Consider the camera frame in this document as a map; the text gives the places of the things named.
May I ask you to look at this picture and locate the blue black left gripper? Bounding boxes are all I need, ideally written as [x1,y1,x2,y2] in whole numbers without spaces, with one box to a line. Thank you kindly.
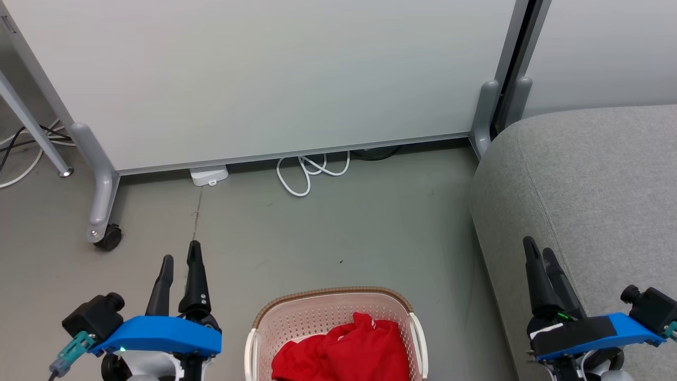
[91,241,222,381]

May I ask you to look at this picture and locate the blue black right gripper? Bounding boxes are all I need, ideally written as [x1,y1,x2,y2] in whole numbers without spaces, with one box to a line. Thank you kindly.
[523,237,666,381]

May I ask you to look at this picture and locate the red shirt with striped cuff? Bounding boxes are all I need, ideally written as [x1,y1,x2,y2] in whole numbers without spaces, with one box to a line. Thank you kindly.
[323,312,411,381]

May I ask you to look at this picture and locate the grey fabric sofa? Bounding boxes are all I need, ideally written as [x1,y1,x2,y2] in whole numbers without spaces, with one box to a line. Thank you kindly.
[470,104,677,381]

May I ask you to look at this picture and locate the black caster wheel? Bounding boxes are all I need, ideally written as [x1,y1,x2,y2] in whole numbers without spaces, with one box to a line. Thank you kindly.
[94,223,123,252]

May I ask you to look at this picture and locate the white power adapter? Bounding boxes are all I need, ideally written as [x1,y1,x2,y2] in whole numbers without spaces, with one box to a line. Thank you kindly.
[189,165,229,187]

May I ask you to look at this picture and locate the beige perforated laundry basket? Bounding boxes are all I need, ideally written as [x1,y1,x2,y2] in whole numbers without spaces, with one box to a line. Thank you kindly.
[245,287,429,381]

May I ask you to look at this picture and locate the grey partition leg with caster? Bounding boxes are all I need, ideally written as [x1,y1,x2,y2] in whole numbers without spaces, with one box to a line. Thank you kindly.
[70,123,121,244]

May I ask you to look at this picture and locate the grey metal table leg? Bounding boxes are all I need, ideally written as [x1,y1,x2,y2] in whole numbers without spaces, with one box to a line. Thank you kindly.
[0,69,75,178]

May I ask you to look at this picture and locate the large white partition panel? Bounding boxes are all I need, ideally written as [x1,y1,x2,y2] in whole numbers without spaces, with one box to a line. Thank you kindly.
[0,0,529,175]

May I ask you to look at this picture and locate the teal left camera connector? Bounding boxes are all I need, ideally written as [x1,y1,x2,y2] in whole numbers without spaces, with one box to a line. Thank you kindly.
[50,331,97,377]

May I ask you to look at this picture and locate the white looped cable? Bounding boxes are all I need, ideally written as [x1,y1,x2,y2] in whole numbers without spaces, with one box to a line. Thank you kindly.
[277,151,351,197]

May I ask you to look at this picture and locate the white floor cable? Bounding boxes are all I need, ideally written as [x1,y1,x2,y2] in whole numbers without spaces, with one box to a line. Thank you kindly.
[0,119,61,189]

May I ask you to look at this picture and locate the black floor cables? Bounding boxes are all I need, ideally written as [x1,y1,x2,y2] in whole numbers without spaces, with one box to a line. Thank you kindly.
[0,126,73,175]

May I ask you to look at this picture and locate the black cable under partition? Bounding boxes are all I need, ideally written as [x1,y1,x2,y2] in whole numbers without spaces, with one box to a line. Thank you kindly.
[352,146,402,160]

